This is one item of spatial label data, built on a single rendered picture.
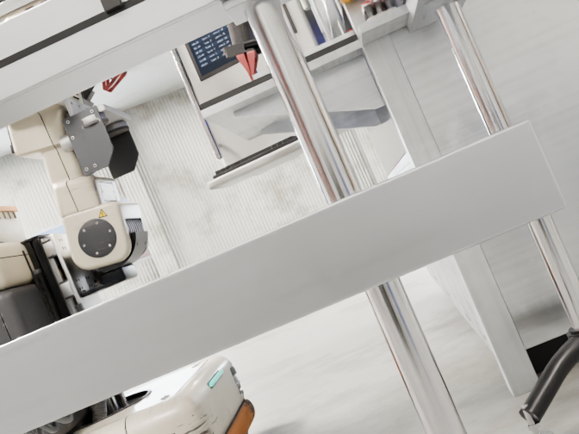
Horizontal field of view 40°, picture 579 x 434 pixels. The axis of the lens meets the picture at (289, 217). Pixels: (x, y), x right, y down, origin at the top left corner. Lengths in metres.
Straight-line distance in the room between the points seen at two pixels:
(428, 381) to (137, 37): 0.58
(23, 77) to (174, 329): 0.38
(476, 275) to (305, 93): 0.90
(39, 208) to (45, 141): 10.17
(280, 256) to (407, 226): 0.17
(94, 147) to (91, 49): 1.10
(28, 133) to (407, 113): 1.03
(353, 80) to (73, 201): 0.81
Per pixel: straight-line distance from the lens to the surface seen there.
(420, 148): 1.83
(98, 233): 2.17
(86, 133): 2.17
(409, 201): 1.02
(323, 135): 1.04
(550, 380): 1.60
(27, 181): 12.50
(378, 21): 1.73
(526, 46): 1.88
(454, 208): 1.03
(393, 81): 1.84
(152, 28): 1.06
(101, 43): 1.07
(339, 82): 1.94
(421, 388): 1.07
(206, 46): 2.97
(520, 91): 1.87
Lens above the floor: 0.54
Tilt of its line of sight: 1 degrees up
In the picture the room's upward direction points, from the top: 23 degrees counter-clockwise
